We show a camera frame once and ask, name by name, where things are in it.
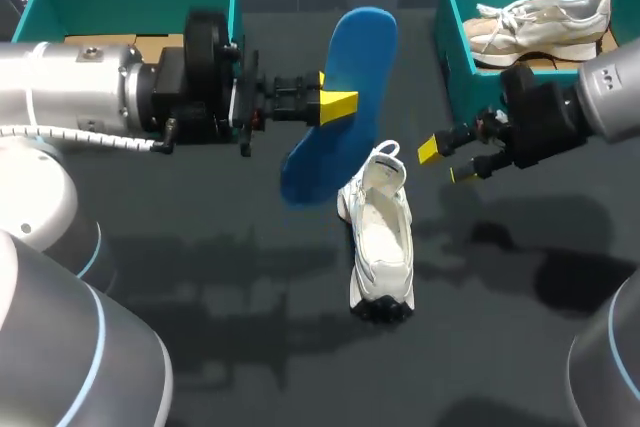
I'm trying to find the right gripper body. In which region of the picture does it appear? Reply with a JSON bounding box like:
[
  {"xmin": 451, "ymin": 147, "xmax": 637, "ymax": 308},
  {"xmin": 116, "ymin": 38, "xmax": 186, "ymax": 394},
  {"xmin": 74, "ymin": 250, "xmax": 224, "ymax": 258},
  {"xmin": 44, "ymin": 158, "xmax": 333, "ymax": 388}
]
[{"xmin": 476, "ymin": 64, "xmax": 584, "ymax": 171}]

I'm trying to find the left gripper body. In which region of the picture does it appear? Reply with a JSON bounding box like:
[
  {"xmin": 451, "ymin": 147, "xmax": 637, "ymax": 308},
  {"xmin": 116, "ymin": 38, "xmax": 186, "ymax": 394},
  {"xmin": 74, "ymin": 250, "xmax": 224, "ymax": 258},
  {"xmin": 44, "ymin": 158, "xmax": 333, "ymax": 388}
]
[{"xmin": 141, "ymin": 8, "xmax": 276, "ymax": 158}]

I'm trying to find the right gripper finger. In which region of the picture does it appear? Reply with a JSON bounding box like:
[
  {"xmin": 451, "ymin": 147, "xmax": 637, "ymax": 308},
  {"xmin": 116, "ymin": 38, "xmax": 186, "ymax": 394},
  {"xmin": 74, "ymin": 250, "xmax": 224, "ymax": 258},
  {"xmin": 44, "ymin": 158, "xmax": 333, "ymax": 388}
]
[
  {"xmin": 449, "ymin": 150, "xmax": 517, "ymax": 184},
  {"xmin": 416, "ymin": 124, "xmax": 482, "ymax": 166}
]

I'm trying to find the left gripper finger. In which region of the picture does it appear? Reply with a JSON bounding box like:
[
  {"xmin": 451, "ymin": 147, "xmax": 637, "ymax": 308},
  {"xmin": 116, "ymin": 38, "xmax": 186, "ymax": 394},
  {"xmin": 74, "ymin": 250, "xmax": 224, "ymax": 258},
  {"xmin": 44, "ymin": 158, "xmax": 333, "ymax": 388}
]
[
  {"xmin": 273, "ymin": 90, "xmax": 360, "ymax": 128},
  {"xmin": 273, "ymin": 71, "xmax": 327, "ymax": 99}
]

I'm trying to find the blue and black insole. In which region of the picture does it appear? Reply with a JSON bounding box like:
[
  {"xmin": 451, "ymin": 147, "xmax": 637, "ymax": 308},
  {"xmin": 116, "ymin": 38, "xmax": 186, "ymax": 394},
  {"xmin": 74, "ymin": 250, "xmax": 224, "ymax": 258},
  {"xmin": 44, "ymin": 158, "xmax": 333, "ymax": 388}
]
[{"xmin": 278, "ymin": 6, "xmax": 400, "ymax": 208}]

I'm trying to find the beige and white shoe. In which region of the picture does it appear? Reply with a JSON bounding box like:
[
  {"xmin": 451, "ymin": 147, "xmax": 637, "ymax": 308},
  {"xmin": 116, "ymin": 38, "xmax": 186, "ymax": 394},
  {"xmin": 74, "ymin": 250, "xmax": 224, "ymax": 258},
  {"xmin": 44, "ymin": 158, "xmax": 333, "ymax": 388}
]
[{"xmin": 462, "ymin": 0, "xmax": 612, "ymax": 68}]

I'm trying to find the teal box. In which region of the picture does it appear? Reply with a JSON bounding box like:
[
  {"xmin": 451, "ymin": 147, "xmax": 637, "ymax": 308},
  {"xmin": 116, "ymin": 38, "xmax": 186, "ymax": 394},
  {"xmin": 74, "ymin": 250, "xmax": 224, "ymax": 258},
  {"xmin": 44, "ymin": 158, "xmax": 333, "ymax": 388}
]
[
  {"xmin": 10, "ymin": 0, "xmax": 247, "ymax": 73},
  {"xmin": 432, "ymin": 0, "xmax": 640, "ymax": 98}
]

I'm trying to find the white cable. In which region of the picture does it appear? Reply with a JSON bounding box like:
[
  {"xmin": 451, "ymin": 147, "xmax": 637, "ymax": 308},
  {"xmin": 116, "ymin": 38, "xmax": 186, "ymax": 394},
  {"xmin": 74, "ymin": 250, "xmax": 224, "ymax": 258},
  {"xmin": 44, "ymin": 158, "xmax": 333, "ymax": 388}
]
[{"xmin": 0, "ymin": 124, "xmax": 152, "ymax": 154}]

